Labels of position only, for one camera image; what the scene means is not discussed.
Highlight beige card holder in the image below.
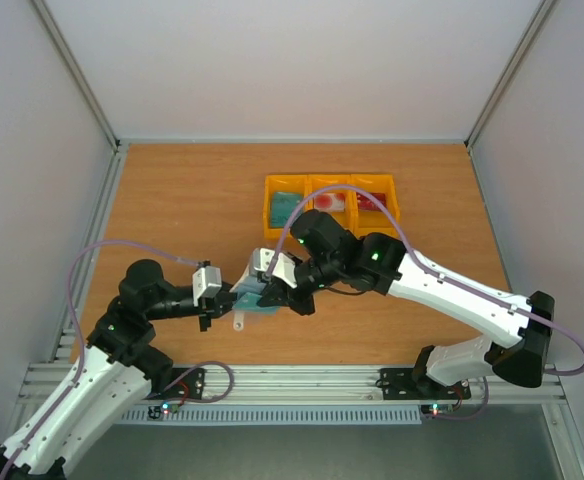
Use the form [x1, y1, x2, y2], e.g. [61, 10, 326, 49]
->
[230, 267, 279, 331]

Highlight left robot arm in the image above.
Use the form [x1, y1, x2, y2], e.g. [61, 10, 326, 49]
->
[0, 259, 237, 479]

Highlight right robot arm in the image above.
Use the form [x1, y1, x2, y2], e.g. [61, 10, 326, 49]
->
[249, 210, 554, 399]

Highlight green card in bin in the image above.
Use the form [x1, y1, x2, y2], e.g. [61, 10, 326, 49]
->
[268, 191, 303, 228]

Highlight pink red card in bin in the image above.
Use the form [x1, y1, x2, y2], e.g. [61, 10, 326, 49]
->
[313, 192, 346, 213]

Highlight yellow plastic bin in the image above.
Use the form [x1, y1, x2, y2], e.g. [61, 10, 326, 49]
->
[308, 173, 356, 232]
[262, 174, 309, 240]
[351, 173, 400, 238]

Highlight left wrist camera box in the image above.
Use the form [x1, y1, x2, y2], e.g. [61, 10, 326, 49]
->
[192, 264, 222, 306]

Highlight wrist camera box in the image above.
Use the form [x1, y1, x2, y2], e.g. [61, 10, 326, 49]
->
[248, 248, 297, 289]
[192, 264, 222, 306]

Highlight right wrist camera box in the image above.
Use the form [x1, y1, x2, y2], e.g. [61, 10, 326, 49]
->
[248, 248, 297, 289]

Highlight aluminium front rail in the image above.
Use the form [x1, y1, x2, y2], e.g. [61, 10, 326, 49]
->
[17, 363, 567, 406]

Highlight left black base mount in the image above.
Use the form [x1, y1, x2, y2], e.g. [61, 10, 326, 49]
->
[147, 367, 206, 401]

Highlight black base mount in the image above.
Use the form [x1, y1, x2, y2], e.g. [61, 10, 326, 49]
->
[147, 367, 206, 401]
[375, 367, 471, 401]

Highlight grey slotted cable duct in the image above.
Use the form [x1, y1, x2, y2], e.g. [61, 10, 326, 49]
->
[118, 405, 421, 427]

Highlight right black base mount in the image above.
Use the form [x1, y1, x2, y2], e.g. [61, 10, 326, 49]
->
[375, 367, 471, 401]

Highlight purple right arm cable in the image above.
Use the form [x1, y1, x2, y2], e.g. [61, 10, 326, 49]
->
[264, 186, 584, 376]

